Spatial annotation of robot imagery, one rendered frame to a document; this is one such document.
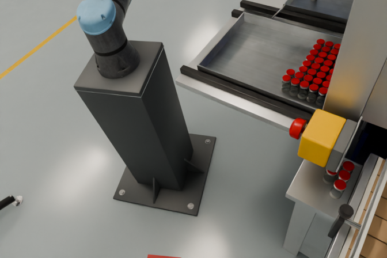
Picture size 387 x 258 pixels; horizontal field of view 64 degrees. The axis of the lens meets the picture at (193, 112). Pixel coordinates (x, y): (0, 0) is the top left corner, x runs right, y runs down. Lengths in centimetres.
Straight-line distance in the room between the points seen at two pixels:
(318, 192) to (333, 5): 63
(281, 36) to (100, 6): 54
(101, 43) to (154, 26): 164
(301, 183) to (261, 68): 34
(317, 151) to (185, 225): 110
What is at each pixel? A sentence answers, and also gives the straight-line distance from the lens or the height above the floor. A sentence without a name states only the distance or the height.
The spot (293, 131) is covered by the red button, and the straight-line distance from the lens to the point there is 61.
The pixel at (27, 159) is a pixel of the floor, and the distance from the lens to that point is 216.
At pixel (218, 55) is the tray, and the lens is 93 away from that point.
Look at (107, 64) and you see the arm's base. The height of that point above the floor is 84.
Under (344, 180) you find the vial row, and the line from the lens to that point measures 67.
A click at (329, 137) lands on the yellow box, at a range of 58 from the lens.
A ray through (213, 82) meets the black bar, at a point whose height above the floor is 90.
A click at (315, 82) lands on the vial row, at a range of 80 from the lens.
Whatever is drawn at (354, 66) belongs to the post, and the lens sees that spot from 55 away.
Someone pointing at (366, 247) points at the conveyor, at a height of 93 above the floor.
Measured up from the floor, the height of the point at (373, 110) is 105.
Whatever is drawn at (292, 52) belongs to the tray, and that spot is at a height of 88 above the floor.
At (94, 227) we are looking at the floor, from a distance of 174.
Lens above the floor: 151
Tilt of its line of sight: 52 degrees down
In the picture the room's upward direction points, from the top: 14 degrees counter-clockwise
